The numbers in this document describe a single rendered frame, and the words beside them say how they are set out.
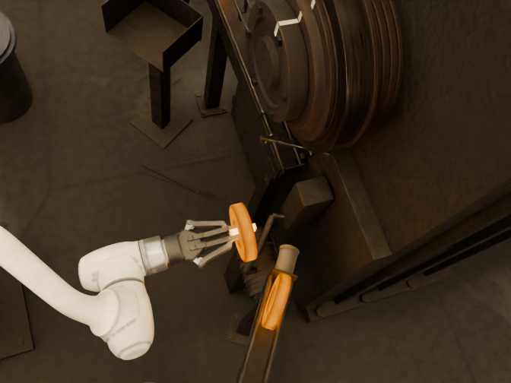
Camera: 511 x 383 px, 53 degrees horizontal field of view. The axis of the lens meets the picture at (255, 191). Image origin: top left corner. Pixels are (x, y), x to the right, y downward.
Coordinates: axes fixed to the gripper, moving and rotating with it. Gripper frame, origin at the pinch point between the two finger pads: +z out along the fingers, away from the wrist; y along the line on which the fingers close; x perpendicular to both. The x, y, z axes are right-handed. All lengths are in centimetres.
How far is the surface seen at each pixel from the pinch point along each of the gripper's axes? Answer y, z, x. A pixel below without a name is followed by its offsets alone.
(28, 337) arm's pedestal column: -2, -77, -78
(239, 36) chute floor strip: -75, 23, -23
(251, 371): 33.9, -6.3, -19.0
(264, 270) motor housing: 6.5, 7.8, -31.6
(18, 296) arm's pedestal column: -18, -78, -78
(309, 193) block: -6.7, 22.3, -5.5
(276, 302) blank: 19.5, 3.8, -6.4
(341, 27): -22, 23, 48
